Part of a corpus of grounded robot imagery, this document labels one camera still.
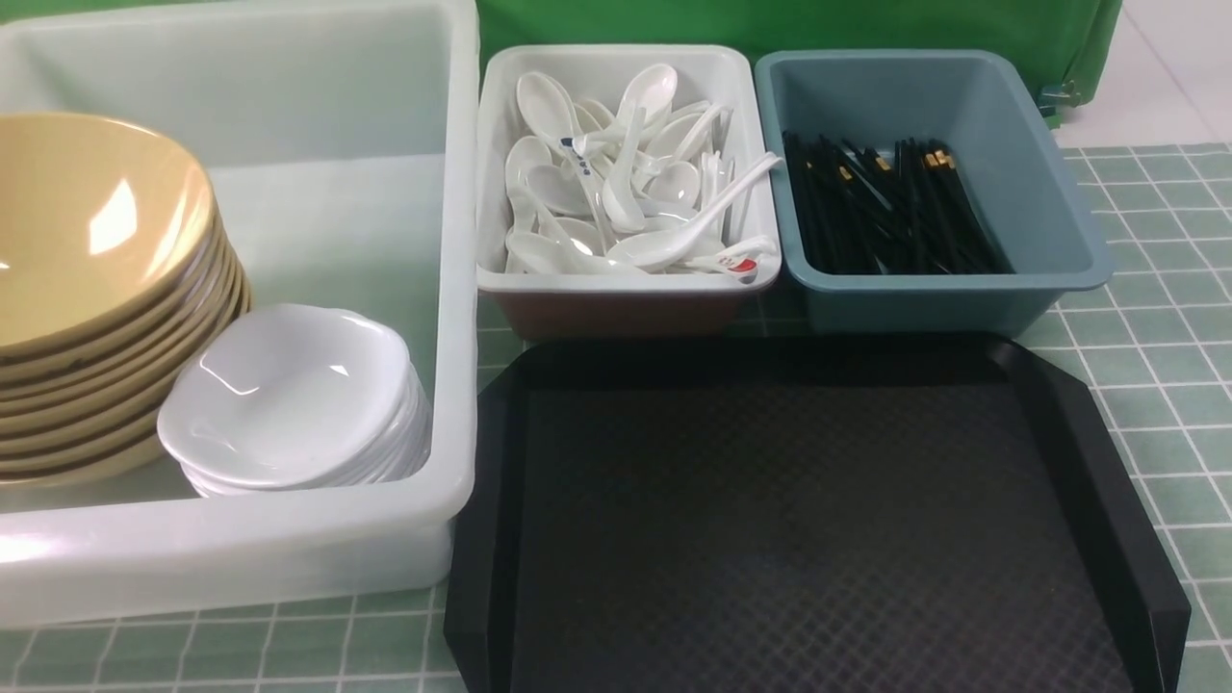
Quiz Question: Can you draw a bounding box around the white and brown spoon bin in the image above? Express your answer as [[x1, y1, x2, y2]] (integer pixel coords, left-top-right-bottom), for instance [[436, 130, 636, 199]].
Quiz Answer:
[[476, 44, 784, 342]]

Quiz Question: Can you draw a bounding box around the white spoons pile in bin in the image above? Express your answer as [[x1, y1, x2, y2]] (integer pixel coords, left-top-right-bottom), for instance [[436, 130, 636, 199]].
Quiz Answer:
[[504, 63, 780, 284]]

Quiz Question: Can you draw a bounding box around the black chopsticks pile in bin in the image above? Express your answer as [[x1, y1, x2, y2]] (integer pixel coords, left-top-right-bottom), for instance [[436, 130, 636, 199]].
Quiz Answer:
[[784, 131, 1014, 276]]

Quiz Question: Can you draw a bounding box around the black plastic serving tray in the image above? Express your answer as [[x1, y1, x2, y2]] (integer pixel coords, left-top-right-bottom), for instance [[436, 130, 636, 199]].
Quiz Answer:
[[444, 334, 1193, 692]]

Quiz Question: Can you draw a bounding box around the stack of white dishes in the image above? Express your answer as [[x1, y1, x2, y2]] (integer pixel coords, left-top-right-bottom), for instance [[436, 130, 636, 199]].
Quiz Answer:
[[156, 303, 432, 499]]

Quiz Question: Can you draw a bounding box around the large white plastic tub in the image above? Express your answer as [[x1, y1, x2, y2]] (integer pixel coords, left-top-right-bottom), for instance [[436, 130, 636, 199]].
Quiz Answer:
[[1, 1, 479, 629]]

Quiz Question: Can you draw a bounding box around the teal plastic chopstick bin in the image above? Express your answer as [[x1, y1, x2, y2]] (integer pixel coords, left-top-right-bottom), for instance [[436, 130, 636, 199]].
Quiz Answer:
[[754, 49, 1112, 338]]

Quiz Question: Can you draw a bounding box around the stack of yellow bowls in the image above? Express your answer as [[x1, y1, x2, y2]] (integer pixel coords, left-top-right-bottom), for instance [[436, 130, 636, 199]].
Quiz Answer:
[[1, 113, 253, 488]]

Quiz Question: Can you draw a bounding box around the green checked tablecloth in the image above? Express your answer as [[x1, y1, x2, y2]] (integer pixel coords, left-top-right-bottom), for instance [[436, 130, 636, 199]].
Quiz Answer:
[[1, 143, 1231, 692]]

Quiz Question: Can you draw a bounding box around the green fabric backdrop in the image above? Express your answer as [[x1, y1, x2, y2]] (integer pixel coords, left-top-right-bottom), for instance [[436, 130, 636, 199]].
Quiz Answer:
[[2, 1, 1120, 146]]

